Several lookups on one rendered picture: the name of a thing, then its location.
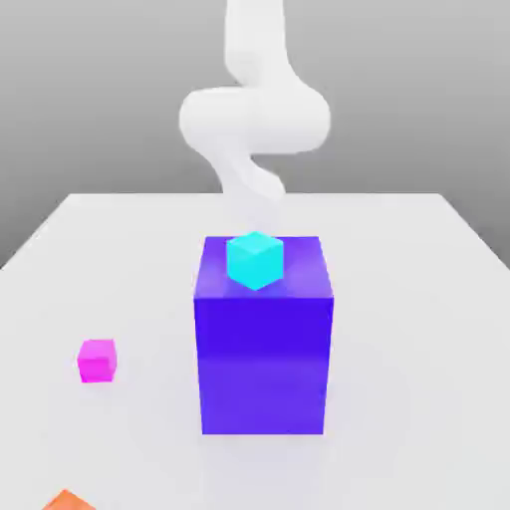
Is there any small orange cube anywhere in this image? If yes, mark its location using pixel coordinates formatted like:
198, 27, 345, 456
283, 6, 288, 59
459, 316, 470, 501
40, 488, 98, 510

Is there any small magenta cube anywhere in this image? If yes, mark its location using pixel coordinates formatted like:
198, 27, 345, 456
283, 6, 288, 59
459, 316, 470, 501
76, 338, 119, 384

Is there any large purple box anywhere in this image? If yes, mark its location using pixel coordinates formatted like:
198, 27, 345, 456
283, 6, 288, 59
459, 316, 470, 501
192, 235, 335, 436

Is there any small cyan cube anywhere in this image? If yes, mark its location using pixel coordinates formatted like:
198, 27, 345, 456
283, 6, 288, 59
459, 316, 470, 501
225, 230, 285, 292

